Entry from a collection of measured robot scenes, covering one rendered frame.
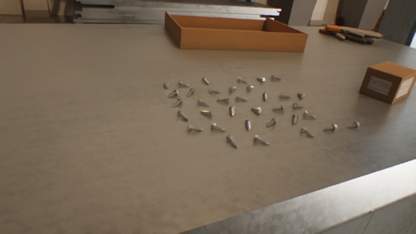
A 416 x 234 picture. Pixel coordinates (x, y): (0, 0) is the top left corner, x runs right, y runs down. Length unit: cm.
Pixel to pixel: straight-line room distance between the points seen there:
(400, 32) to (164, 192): 169
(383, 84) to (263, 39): 38
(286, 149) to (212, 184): 14
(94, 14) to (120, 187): 362
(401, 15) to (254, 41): 110
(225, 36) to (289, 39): 22
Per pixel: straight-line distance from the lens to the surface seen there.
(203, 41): 88
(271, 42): 97
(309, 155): 45
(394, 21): 191
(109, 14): 393
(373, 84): 75
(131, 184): 35
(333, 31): 146
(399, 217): 84
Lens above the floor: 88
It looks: 28 degrees down
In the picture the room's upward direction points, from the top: 6 degrees clockwise
